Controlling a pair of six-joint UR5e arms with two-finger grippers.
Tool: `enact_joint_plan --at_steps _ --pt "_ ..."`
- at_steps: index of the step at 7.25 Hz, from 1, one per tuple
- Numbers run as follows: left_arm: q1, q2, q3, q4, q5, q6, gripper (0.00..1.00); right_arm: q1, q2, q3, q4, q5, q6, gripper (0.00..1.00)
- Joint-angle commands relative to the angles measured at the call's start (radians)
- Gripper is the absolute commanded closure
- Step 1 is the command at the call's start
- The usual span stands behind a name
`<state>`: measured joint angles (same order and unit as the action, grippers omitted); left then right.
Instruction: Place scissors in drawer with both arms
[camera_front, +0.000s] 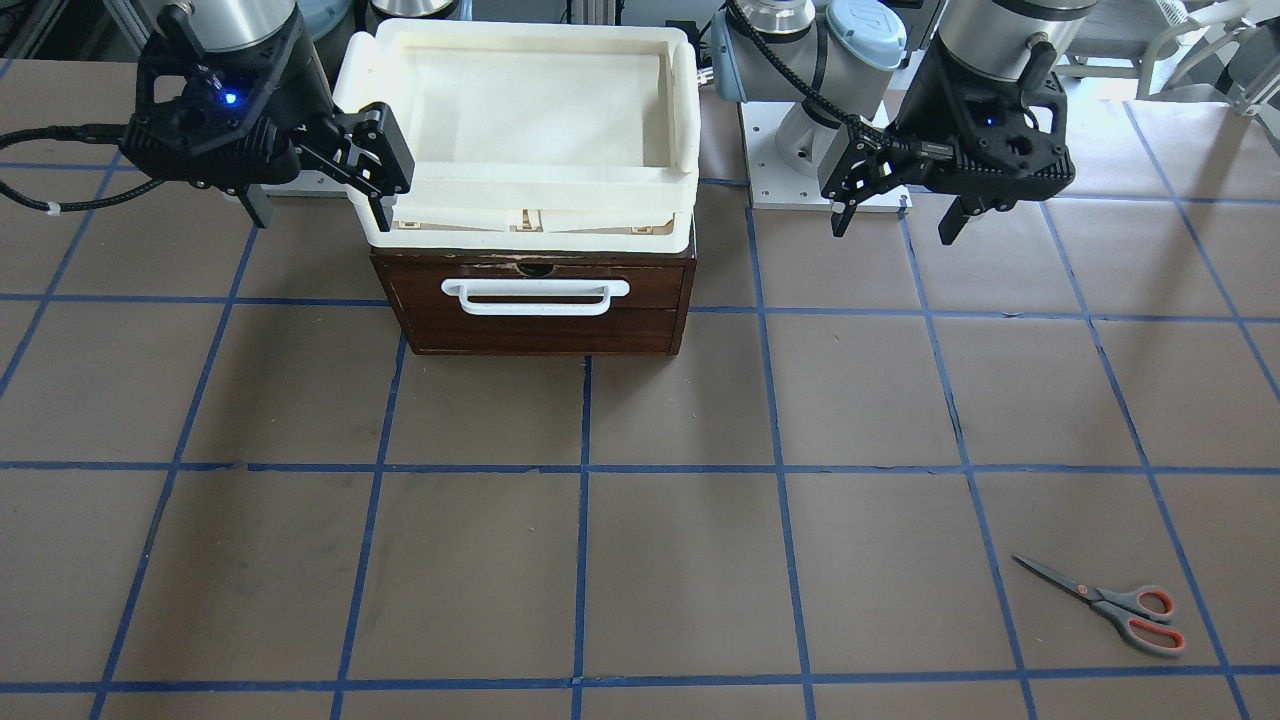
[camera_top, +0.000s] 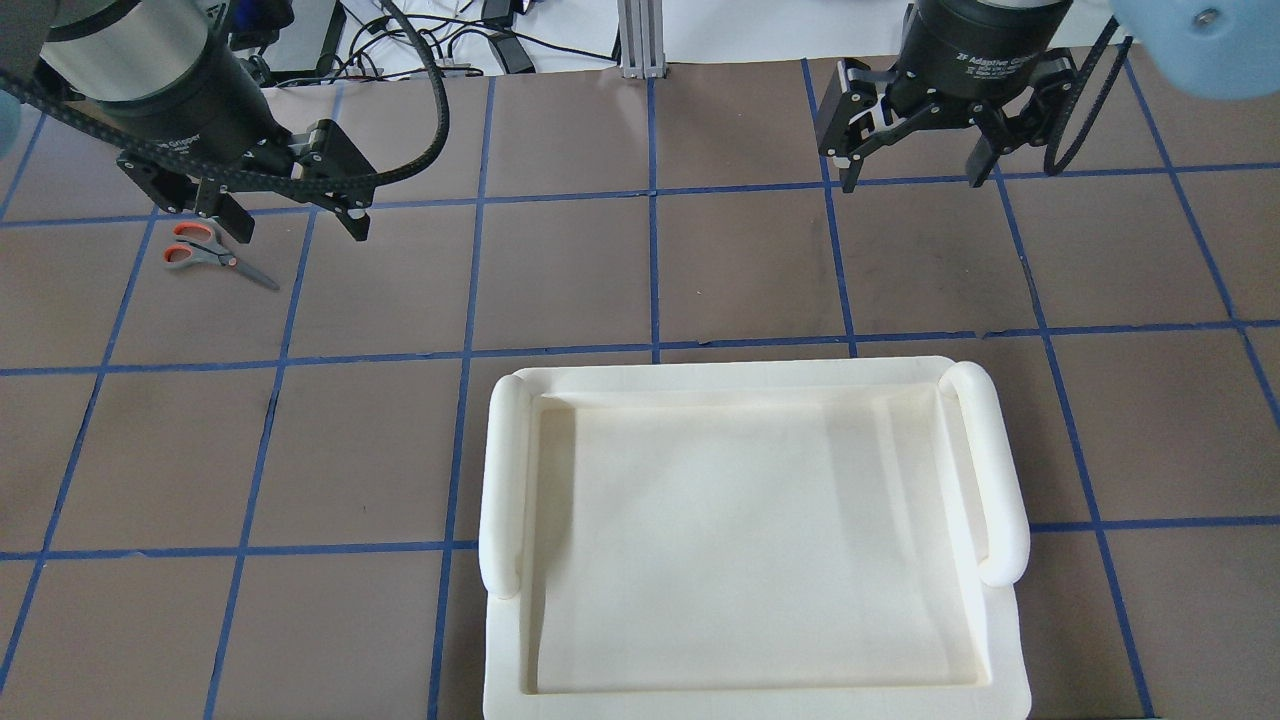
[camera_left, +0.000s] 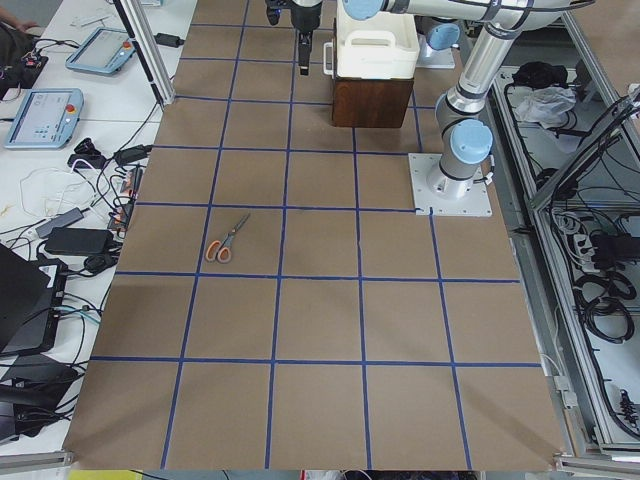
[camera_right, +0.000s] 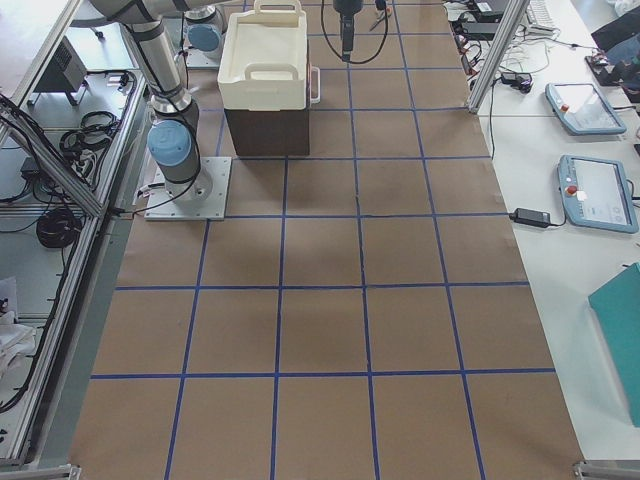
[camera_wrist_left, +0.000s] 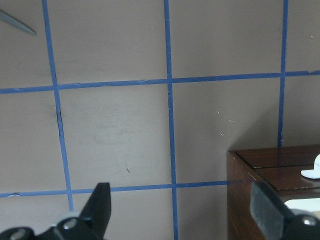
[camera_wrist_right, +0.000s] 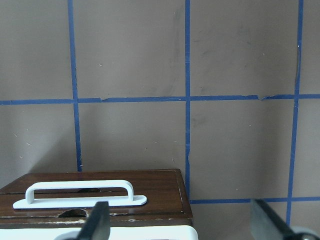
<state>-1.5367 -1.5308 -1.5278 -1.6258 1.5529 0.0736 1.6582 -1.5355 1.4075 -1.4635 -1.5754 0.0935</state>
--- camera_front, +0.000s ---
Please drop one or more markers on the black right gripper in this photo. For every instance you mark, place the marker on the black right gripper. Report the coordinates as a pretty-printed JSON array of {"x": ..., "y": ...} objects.
[{"x": 287, "y": 103}]

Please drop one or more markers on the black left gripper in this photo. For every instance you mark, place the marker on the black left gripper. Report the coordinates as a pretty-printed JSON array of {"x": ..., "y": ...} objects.
[{"x": 917, "y": 117}]

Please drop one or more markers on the dark wooden drawer box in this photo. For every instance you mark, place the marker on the dark wooden drawer box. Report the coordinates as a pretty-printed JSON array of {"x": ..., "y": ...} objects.
[{"x": 650, "y": 320}]

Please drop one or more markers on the white drawer handle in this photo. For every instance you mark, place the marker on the white drawer handle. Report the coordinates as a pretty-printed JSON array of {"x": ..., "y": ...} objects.
[{"x": 535, "y": 297}]

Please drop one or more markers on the grey orange scissors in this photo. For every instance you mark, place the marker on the grey orange scissors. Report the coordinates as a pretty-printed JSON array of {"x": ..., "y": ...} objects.
[{"x": 1143, "y": 617}]

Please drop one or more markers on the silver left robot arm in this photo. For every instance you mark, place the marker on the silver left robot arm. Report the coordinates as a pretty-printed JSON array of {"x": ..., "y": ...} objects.
[{"x": 837, "y": 61}]

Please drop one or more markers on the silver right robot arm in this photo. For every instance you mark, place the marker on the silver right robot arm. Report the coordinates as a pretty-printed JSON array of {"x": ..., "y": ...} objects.
[{"x": 231, "y": 94}]

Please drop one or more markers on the white plastic storage bin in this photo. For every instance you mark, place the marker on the white plastic storage bin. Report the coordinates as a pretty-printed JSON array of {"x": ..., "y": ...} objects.
[{"x": 534, "y": 137}]

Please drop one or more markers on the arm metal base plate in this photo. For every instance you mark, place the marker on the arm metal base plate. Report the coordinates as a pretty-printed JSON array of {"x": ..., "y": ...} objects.
[{"x": 800, "y": 180}]

